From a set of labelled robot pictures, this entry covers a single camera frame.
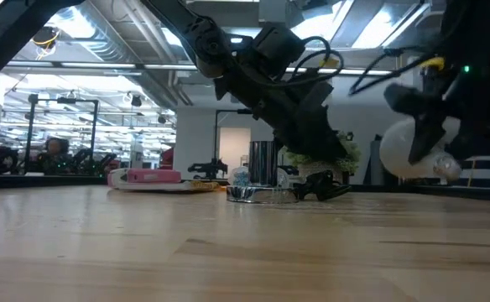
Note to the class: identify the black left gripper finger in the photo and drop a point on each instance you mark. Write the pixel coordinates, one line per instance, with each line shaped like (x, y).
(312, 142)

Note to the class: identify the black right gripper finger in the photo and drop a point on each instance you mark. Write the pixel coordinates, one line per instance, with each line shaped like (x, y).
(427, 134)
(463, 144)

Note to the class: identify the white lightbulb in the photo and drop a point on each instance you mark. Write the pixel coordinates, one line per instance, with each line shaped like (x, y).
(396, 151)

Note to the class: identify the chrome lamp base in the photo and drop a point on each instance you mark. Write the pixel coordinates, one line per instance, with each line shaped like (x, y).
(264, 168)

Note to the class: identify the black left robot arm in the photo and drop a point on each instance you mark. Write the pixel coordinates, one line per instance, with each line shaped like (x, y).
(203, 38)

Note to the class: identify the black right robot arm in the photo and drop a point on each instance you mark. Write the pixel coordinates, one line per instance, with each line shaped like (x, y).
(480, 33)

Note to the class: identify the navy white striped bin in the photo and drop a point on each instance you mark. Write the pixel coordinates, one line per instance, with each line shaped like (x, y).
(488, 172)

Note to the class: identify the green potted plant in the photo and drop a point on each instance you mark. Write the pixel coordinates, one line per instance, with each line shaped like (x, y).
(352, 157)

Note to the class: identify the grey cabinet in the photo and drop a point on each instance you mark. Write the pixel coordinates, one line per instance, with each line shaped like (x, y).
(375, 159)

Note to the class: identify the pink stapler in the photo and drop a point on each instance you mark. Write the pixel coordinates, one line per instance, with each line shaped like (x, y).
(152, 176)

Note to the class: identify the person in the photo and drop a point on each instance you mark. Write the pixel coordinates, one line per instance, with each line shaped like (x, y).
(56, 157)

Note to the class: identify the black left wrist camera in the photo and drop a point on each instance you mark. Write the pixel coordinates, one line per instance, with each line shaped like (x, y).
(278, 46)

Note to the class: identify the background black frame rig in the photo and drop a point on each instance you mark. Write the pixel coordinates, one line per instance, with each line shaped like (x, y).
(95, 126)

